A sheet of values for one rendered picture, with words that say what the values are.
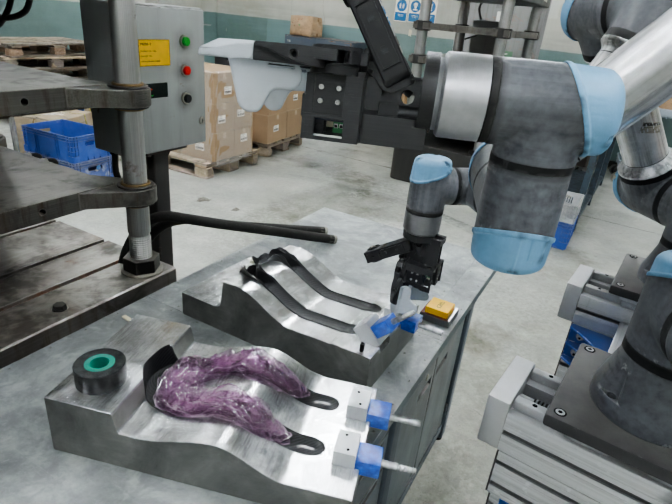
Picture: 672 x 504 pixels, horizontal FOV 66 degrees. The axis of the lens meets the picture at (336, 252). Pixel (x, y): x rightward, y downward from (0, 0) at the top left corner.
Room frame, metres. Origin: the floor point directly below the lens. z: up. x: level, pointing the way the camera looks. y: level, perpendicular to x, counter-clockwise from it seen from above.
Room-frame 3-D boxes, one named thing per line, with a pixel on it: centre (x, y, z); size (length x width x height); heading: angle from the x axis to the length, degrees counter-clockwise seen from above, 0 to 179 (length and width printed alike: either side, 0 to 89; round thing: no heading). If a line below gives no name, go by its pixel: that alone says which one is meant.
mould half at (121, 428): (0.70, 0.16, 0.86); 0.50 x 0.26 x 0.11; 80
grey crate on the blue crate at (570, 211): (3.95, -1.57, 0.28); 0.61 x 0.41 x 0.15; 60
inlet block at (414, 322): (0.97, -0.19, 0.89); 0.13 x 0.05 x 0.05; 62
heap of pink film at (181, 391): (0.71, 0.16, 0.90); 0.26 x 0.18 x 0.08; 80
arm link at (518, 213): (0.49, -0.17, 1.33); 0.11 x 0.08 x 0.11; 172
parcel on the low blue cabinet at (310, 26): (8.50, 0.78, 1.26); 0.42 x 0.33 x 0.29; 60
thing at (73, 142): (4.21, 2.33, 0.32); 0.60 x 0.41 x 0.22; 66
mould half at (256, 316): (1.06, 0.07, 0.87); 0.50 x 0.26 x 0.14; 63
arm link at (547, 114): (0.48, -0.17, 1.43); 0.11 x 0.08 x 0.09; 83
